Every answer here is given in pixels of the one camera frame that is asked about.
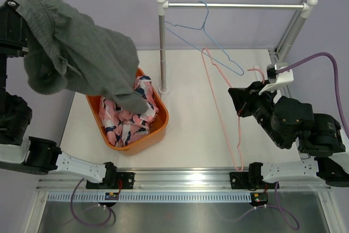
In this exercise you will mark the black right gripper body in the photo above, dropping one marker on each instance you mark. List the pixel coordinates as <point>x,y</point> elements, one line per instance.
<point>260,107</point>

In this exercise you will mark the pink wire hanger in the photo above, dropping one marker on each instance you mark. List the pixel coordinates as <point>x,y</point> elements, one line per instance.
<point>219,80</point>

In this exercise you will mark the blue wire hanger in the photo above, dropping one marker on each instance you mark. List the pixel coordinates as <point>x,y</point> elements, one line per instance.
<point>203,29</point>

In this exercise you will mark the pink shark print shorts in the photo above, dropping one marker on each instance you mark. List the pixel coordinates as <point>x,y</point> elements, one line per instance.
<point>123,127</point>

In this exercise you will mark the grey shorts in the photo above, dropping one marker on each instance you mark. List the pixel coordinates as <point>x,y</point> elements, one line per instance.
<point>67,50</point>

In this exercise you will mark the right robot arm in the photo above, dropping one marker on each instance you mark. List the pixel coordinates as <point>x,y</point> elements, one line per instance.
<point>324,147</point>

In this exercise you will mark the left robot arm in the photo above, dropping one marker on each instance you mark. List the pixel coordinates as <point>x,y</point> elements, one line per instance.
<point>27,154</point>

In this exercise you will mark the orange plastic laundry basket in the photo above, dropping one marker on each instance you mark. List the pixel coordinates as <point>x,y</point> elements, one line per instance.
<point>157,129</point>

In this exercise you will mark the silver clothes rack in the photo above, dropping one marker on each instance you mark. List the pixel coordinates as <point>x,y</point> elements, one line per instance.
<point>282,49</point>

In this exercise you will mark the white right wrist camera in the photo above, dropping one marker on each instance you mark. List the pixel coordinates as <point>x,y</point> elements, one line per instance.
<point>276,78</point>

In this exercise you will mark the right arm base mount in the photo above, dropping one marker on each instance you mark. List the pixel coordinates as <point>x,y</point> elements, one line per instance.
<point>242,180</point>

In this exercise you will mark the aluminium mounting rail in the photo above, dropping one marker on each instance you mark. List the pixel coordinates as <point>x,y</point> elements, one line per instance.
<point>192,180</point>

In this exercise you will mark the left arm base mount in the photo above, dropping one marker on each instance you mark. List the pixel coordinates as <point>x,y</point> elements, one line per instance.
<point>123,180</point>

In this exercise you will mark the white slotted cable duct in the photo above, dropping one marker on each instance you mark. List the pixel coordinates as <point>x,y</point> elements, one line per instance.
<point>152,197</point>

